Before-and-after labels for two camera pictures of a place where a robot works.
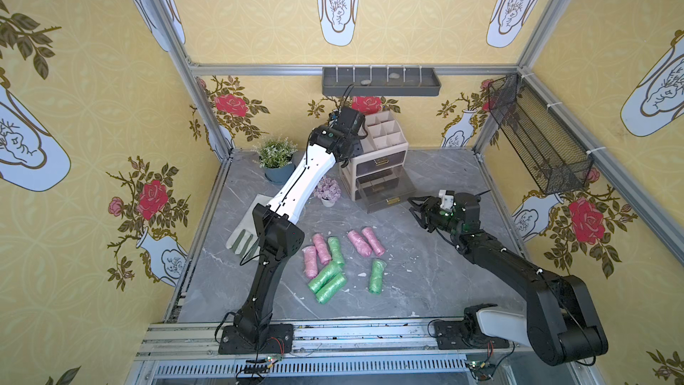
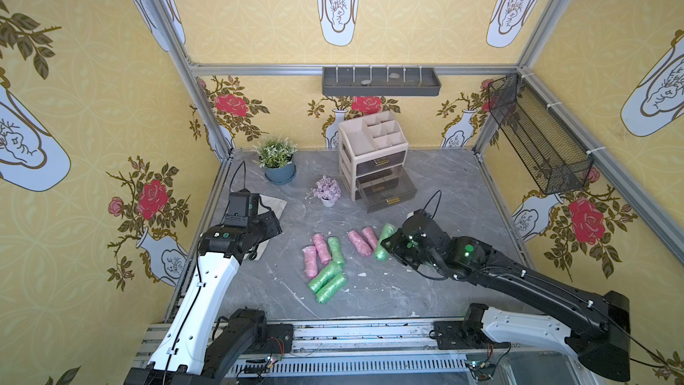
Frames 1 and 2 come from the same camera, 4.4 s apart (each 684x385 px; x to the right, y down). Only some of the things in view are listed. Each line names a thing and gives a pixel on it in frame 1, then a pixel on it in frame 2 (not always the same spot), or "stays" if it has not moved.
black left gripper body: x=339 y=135 -> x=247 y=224
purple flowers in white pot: x=328 y=191 stays
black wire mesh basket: x=553 y=159 stays
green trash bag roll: x=377 y=274 -> x=380 y=252
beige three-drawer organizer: x=378 y=176 stays
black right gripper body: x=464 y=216 -> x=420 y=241
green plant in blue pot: x=276 y=156 stays
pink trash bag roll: x=377 y=246 stays
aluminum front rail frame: x=344 y=353 stays
